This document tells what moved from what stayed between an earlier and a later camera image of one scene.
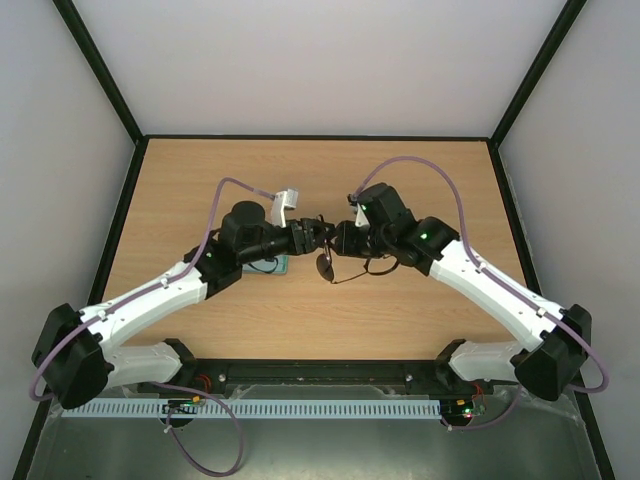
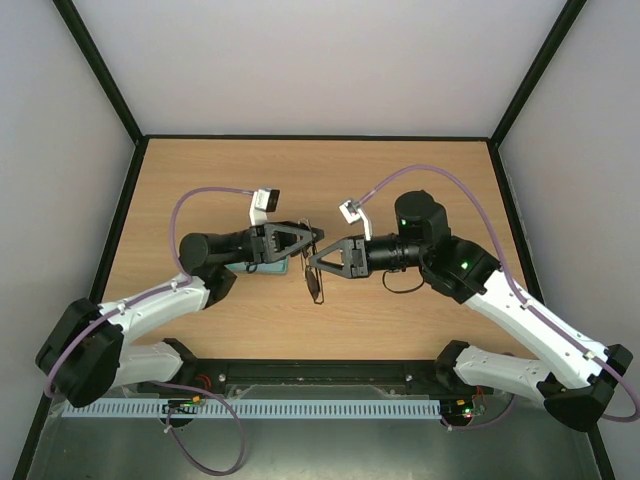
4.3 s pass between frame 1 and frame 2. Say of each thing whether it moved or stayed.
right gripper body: moved
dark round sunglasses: moved
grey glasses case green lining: stayed
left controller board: stayed
